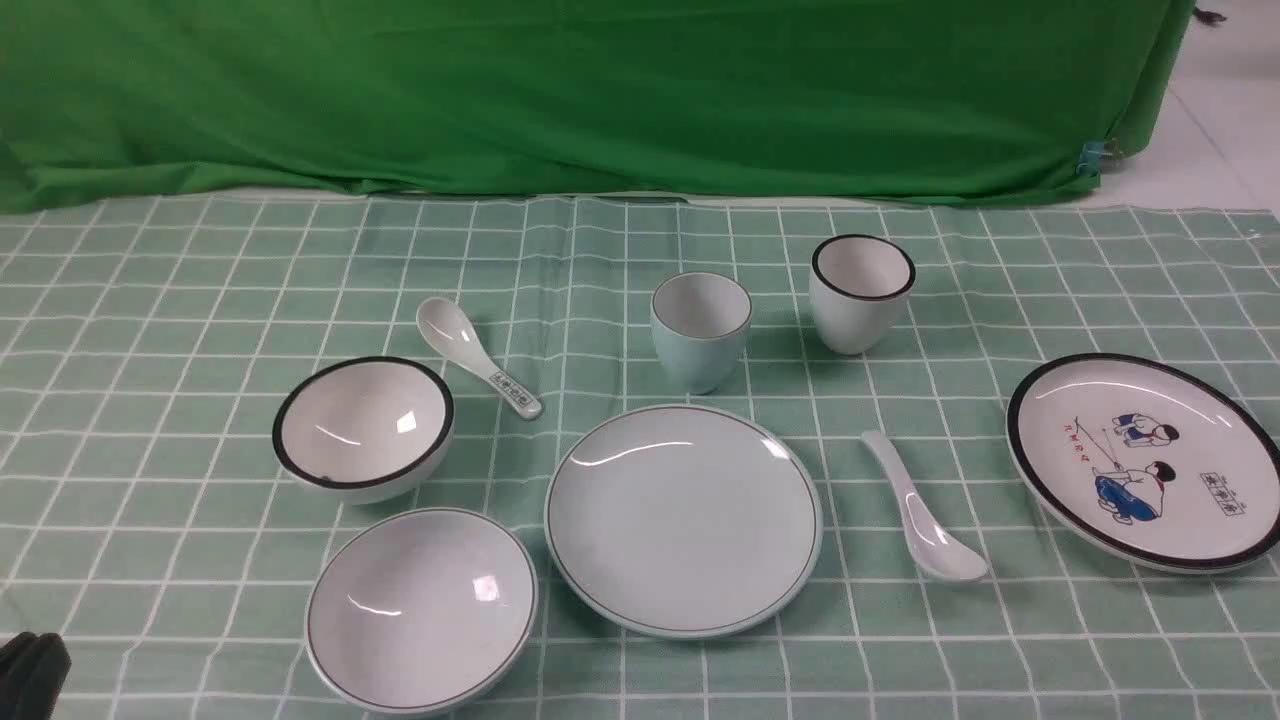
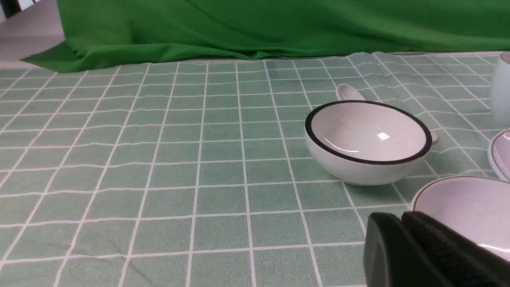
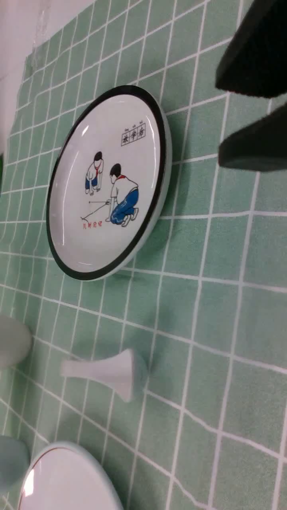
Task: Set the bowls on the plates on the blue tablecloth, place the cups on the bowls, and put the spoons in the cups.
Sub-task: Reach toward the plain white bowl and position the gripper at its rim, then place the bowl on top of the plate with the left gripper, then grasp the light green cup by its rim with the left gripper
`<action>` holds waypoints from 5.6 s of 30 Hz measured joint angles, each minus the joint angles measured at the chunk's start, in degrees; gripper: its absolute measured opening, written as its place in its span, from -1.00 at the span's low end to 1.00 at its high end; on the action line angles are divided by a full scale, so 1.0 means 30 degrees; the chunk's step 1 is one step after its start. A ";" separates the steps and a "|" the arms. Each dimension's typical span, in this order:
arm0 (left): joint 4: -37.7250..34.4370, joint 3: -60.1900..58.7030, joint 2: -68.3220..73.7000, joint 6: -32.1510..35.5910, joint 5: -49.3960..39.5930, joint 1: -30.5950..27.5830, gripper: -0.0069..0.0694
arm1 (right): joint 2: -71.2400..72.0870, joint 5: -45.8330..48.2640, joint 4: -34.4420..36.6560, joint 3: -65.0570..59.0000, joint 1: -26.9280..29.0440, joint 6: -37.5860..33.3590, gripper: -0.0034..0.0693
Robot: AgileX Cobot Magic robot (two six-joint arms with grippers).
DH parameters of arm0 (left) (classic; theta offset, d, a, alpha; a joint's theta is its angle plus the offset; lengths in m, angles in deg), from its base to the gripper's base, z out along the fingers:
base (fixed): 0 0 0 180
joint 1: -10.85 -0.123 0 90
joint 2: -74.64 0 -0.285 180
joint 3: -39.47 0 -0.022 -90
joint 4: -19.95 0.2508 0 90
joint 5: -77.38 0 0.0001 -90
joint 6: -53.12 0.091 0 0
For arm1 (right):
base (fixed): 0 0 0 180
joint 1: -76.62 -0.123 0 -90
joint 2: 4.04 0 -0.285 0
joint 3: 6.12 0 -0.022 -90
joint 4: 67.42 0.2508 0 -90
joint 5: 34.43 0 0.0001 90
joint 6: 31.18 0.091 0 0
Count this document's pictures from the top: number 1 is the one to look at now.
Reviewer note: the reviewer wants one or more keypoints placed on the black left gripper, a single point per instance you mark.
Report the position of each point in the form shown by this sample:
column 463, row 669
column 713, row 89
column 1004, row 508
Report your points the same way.
column 33, row 670

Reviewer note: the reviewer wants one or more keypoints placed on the pale blue bowl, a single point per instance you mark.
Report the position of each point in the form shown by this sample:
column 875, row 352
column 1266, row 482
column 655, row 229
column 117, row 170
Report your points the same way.
column 422, row 613

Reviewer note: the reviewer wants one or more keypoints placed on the pale blue cup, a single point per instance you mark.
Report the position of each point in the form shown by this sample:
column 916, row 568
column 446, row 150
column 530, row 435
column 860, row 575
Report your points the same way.
column 700, row 325

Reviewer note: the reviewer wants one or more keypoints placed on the plain white spoon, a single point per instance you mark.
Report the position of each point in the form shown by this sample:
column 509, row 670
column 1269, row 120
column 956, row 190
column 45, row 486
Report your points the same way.
column 932, row 548

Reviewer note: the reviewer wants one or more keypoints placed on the green checkered tablecloth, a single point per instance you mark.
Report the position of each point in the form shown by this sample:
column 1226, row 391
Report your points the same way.
column 148, row 343

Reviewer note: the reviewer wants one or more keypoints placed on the white bowl black rim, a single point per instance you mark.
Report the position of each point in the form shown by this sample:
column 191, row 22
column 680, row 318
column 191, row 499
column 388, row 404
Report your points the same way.
column 365, row 430

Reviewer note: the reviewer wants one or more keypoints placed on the green backdrop cloth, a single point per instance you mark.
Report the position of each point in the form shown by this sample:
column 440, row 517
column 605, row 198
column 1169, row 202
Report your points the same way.
column 960, row 103

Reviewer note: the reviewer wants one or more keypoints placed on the pale blue plate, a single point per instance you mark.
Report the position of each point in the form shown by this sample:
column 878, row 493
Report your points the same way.
column 683, row 522

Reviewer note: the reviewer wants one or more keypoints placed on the white cup black rim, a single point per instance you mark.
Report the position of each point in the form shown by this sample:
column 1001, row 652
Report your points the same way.
column 858, row 286

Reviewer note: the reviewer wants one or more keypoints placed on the white plate cartoon print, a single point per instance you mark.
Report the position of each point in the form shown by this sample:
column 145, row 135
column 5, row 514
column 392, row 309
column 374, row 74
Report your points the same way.
column 1146, row 462

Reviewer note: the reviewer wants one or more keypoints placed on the blue clip on backdrop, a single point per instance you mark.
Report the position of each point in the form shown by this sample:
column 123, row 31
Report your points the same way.
column 1090, row 159

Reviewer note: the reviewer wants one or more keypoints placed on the white spoon printed handle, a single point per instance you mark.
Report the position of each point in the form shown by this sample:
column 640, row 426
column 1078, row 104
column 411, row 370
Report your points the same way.
column 450, row 333

